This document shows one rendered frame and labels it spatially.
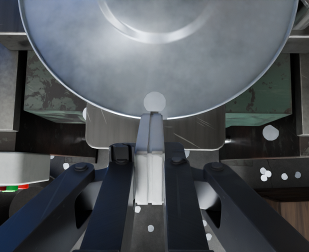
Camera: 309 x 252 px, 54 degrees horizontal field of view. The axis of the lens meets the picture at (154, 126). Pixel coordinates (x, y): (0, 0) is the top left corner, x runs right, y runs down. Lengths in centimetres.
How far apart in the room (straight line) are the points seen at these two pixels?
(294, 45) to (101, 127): 29
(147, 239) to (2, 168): 70
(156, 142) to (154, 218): 94
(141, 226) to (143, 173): 95
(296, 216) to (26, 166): 60
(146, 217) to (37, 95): 72
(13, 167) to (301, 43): 45
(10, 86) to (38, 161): 14
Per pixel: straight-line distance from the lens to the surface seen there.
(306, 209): 81
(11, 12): 46
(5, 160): 51
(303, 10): 40
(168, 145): 18
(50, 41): 34
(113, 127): 30
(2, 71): 51
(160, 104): 30
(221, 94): 31
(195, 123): 30
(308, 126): 49
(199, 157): 109
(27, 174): 52
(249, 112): 46
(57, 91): 47
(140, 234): 111
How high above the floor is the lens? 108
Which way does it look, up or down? 83 degrees down
